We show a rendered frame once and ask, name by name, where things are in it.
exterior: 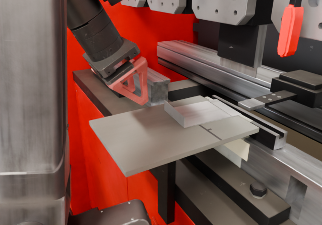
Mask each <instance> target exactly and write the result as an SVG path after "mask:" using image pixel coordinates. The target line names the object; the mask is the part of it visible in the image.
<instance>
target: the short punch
mask: <svg viewBox="0 0 322 225"><path fill-rule="evenodd" d="M266 31H267V24H262V25H246V24H245V25H231V24H224V23H220V25H219V37H218V53H217V55H218V56H219V57H220V65H221V66H224V67H226V68H229V69H232V70H234V71H238V72H240V73H243V74H246V75H248V76H251V77H254V78H256V75H257V68H258V67H261V65H262V59H263V52H264V46H265V37H266Z"/></svg>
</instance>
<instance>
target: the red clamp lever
mask: <svg viewBox="0 0 322 225"><path fill-rule="evenodd" d="M301 2H302V0H290V1H289V6H288V7H286V8H285V10H284V14H283V17H282V23H281V29H280V35H279V41H278V47H277V52H278V55H280V57H288V56H291V55H294V54H295V51H296V50H297V45H298V40H299V35H300V30H301V25H302V21H303V13H304V10H303V7H301Z"/></svg>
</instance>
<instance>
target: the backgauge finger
mask: <svg viewBox="0 0 322 225"><path fill-rule="evenodd" d="M270 92H272V93H271V94H267V95H263V96H259V97H255V98H251V99H248V100H244V101H240V102H238V106H240V107H242V108H244V109H246V110H248V111H252V110H255V109H259V108H262V107H266V106H269V105H273V104H276V103H280V102H283V101H287V100H292V101H295V102H297V103H300V104H302V105H305V106H307V107H310V108H316V107H319V106H322V76H321V75H318V74H315V73H311V72H308V71H303V70H297V71H291V72H286V73H282V74H280V75H279V77H275V78H272V82H271V87H270Z"/></svg>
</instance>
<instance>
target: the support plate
mask: <svg viewBox="0 0 322 225"><path fill-rule="evenodd" d="M204 101H209V100H208V99H206V98H204V97H202V96H200V95H199V96H195V97H190V98H186V99H182V100H178V101H173V102H169V104H171V105H172V106H174V107H179V106H185V105H189V104H194V103H199V102H204ZM89 125H90V126H91V128H92V129H93V131H94V132H95V134H96V135H97V137H98V138H99V139H100V141H101V142H102V144H103V145H104V147H105V148H106V150H107V151H108V152H109V154H110V155H111V157H112V158H113V160H114V161H115V162H116V164H117V165H118V167H119V168H120V170H121V171H122V173H123V174H124V175H125V177H129V176H132V175H135V174H138V173H140V172H143V171H146V170H149V169H152V168H155V167H158V166H161V165H164V164H167V163H170V162H173V161H176V160H179V159H182V158H184V157H187V156H190V155H193V154H196V153H199V152H202V151H205V150H208V149H211V148H214V147H217V146H220V145H223V144H225V143H228V142H231V141H234V140H237V139H240V138H243V137H246V136H249V135H252V134H255V133H258V132H259V127H257V126H255V125H253V124H252V123H250V122H248V121H246V120H244V119H242V118H241V117H239V116H235V117H231V118H226V119H221V120H217V121H213V122H209V123H204V124H201V126H203V127H204V128H206V129H207V130H208V129H211V130H209V131H210V132H212V133H213V134H215V135H216V136H218V137H219V138H221V139H222V140H219V139H218V138H216V137H215V136H213V135H212V134H211V133H209V132H208V131H206V130H205V129H203V128H202V127H200V126H199V125H196V126H191V127H188V128H184V127H183V126H181V125H180V124H179V123H178V122H177V121H176V120H175V119H174V118H173V117H171V116H170V115H169V114H168V113H167V112H166V111H165V110H164V104H161V105H156V106H152V107H147V108H142V109H138V110H133V111H129V112H125V113H121V114H116V115H112V116H108V117H104V118H98V119H94V120H90V121H89Z"/></svg>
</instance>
